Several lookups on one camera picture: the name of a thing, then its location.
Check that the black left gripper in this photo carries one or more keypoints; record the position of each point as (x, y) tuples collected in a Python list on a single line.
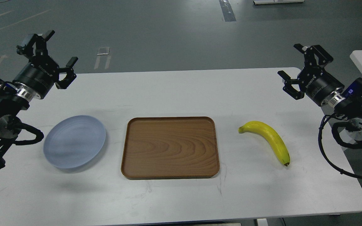
[(42, 72)]

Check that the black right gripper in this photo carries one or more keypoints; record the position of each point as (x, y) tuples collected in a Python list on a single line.
[(313, 80)]

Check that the yellow banana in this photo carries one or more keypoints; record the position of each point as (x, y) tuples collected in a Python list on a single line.
[(272, 137)]

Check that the light blue plate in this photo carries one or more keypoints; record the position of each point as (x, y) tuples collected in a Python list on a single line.
[(74, 142)]

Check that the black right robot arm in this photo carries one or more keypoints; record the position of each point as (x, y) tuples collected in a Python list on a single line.
[(348, 106)]

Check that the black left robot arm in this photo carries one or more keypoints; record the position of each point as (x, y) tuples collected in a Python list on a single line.
[(13, 99)]

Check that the brown wooden tray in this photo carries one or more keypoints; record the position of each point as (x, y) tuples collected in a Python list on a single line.
[(170, 148)]

